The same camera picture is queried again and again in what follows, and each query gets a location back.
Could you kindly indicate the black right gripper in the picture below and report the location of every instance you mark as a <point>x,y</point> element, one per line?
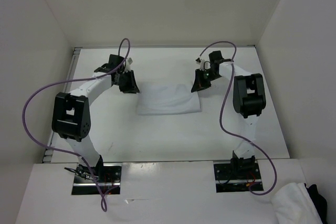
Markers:
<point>199,84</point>

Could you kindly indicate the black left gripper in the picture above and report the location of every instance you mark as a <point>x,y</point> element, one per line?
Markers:
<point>132,87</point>

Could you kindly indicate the white skirt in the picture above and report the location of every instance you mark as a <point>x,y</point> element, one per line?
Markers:
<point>167,99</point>

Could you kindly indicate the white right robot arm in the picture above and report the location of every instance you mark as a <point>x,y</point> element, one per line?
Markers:
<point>248,101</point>

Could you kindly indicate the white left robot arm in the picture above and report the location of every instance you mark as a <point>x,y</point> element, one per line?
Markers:
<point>71,116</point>

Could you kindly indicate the white cloth pile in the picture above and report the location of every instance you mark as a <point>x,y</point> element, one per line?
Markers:
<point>292,204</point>

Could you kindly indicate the black cloth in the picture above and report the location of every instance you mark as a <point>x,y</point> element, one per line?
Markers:
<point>319,202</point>

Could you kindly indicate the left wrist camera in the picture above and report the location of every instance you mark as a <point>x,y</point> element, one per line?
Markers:
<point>127,65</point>

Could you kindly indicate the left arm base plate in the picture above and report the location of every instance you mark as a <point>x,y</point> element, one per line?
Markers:
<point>109,180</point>

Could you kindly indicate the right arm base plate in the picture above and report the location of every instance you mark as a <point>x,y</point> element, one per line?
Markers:
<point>228,181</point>

